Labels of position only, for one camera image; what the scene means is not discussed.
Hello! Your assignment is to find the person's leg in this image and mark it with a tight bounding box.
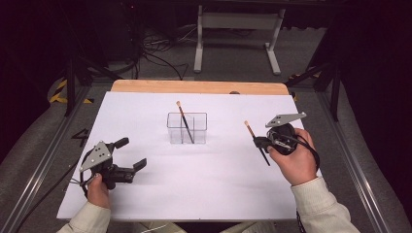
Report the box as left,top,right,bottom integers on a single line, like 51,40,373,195
220,221,276,233
129,221,189,233

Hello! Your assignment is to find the clear plastic organizer box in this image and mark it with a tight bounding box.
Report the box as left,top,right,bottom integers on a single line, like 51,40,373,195
166,112,208,146

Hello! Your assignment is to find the person's left hand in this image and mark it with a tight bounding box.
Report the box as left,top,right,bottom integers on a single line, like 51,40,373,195
86,173,111,210

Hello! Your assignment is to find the person's right leg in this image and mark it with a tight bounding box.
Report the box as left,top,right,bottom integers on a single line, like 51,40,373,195
220,221,276,233

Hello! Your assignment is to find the hand-held gripper cable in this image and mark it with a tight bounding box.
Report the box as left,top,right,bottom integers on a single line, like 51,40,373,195
14,158,90,233
275,132,322,233

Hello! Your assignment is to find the tangle of black floor cables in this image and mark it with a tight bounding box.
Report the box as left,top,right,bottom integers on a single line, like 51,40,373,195
129,25,202,82

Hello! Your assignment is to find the black-handled makeup brush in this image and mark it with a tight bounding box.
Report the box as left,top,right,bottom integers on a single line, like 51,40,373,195
243,119,271,167
175,100,195,145

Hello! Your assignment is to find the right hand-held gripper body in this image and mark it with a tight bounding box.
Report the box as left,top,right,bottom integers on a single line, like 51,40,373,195
264,112,307,156

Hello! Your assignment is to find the black tripod stand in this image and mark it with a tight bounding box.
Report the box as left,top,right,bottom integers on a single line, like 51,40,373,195
285,61,343,122
62,48,115,117

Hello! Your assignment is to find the person's right hand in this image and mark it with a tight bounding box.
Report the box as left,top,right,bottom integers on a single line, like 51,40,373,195
267,127,319,187

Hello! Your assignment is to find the left hand-held gripper cable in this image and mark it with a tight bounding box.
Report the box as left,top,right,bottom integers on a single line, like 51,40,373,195
14,158,90,233

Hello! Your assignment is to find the right hand-held gripper cable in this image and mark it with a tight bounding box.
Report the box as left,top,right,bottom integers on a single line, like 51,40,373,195
275,132,322,233

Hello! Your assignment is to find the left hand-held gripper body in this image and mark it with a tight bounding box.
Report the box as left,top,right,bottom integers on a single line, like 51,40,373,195
79,141,136,191

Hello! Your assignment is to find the person's left leg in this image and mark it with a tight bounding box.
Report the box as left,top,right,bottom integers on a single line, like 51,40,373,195
129,221,189,233

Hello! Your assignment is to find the white metal stand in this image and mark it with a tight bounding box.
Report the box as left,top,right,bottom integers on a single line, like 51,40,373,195
193,4,287,76

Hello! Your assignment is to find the aluminium floor rail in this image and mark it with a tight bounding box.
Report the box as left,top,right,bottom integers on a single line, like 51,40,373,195
0,85,93,233
315,91,393,233

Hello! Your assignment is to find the white table sheet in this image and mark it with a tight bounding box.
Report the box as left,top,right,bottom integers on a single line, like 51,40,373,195
56,91,324,222

